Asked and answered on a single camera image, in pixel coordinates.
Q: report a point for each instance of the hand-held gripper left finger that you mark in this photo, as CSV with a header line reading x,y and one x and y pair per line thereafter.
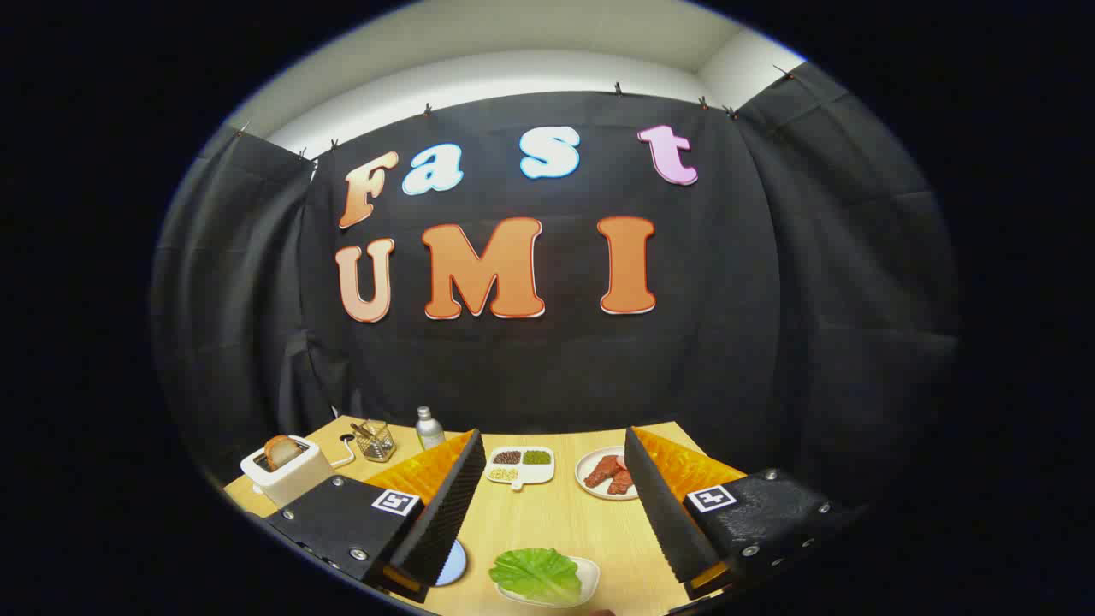
x,y
445,513

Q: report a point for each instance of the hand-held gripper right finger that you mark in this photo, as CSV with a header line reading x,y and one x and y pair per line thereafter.
x,y
663,513

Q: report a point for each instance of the green lettuce leaf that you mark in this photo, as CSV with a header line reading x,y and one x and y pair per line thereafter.
x,y
535,573

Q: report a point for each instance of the toasted bread slice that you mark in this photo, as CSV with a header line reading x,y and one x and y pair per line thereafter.
x,y
281,452

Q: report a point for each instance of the red meat piece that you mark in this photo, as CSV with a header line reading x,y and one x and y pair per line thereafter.
x,y
622,483
601,470

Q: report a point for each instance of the round blue plate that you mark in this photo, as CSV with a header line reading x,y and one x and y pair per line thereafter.
x,y
453,566

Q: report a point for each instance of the pale yellow beans pile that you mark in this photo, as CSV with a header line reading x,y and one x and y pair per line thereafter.
x,y
503,474

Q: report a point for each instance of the round white plate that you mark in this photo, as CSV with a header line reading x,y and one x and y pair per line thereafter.
x,y
586,486

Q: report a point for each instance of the silver bottle with green label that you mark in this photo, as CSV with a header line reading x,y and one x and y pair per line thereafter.
x,y
429,433

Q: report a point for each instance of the dark brown beans pile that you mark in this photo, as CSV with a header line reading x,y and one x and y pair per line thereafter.
x,y
506,457

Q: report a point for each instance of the white divided dish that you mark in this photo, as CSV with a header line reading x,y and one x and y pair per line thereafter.
x,y
522,473

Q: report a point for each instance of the square white plate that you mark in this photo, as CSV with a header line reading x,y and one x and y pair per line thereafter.
x,y
590,577

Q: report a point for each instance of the green beans pile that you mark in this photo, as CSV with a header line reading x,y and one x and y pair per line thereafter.
x,y
536,457

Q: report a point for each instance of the white toaster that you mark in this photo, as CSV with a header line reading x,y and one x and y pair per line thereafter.
x,y
291,486

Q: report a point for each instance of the black backdrop cloth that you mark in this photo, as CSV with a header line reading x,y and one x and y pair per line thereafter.
x,y
556,368

